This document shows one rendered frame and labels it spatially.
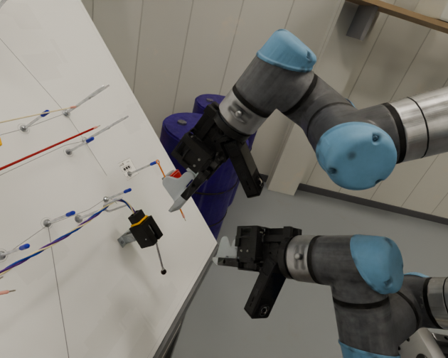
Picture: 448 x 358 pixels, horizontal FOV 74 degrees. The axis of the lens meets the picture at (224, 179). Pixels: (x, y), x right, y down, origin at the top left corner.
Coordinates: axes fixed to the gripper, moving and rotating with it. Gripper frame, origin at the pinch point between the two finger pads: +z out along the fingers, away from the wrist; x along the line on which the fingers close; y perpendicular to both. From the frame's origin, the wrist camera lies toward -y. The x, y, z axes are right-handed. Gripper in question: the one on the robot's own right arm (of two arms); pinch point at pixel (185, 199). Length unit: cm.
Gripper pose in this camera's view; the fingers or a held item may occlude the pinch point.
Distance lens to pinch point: 61.1
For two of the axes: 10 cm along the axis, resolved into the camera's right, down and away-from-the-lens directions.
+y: -7.5, -6.6, -0.3
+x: -3.3, 4.1, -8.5
